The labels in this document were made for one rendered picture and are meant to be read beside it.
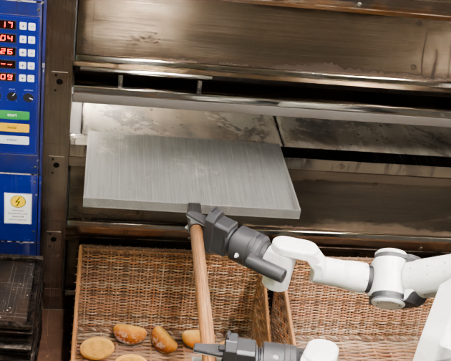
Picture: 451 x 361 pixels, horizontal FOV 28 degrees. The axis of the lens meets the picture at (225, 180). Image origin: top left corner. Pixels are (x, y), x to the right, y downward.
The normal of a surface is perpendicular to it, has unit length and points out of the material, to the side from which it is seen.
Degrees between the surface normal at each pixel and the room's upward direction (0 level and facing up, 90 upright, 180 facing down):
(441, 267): 57
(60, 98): 90
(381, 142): 0
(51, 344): 0
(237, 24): 70
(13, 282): 0
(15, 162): 90
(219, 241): 90
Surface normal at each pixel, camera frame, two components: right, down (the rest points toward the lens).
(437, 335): -0.81, -0.44
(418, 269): -0.71, -0.38
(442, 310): -0.55, -0.81
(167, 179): 0.14, -0.82
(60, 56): 0.11, 0.56
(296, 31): 0.14, 0.25
